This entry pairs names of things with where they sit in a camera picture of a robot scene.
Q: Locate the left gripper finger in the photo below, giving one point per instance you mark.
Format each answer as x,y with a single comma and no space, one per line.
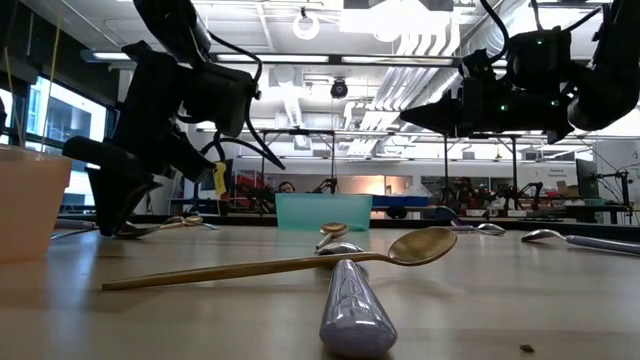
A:
132,197
106,200

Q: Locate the yellow tag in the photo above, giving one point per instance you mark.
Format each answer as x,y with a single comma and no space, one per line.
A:
220,177

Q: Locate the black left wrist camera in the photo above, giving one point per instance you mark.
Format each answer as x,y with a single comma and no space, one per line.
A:
220,97

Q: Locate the black hanging camera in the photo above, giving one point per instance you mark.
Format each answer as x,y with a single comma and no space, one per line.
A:
339,89

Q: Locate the small dark crumb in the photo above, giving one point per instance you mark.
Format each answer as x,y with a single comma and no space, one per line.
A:
526,348

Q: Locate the person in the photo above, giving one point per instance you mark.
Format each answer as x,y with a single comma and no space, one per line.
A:
286,187

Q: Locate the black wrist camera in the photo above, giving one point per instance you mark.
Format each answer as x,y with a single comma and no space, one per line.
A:
220,97
540,60

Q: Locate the black aluminium table frame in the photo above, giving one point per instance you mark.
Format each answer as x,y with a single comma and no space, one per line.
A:
250,220

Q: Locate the large window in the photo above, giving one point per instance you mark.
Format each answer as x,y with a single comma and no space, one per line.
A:
65,115

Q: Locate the red machine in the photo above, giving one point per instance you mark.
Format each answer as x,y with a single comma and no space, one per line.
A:
252,192
465,192

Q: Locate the spoons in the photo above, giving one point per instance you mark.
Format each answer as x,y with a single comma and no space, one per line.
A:
211,226

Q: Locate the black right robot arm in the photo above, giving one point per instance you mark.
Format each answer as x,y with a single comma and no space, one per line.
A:
610,75

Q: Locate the gold spoon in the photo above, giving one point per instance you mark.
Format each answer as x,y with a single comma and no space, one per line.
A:
422,246
193,219
334,229

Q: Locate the rainbow iridescent spoon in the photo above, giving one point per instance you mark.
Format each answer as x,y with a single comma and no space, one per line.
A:
445,214

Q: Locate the dark round object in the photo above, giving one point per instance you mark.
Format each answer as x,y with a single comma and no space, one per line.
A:
396,212

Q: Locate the black frame stand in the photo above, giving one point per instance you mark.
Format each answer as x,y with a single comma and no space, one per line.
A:
514,170
297,132

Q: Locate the white wall sign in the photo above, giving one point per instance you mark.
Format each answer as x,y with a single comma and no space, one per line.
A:
556,173

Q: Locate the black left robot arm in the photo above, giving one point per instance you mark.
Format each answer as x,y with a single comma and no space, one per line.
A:
170,25

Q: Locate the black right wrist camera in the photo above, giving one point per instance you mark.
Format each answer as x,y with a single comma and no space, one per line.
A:
540,60

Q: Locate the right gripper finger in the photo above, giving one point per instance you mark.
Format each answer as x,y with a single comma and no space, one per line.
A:
445,124
445,109

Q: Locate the orange translucent plastic bin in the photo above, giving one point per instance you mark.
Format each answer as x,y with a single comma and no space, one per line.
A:
30,205

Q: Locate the blue storage bins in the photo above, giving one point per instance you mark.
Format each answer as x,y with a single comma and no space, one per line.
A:
400,201

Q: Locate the green translucent plastic bin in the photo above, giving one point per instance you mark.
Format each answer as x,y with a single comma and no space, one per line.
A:
324,212

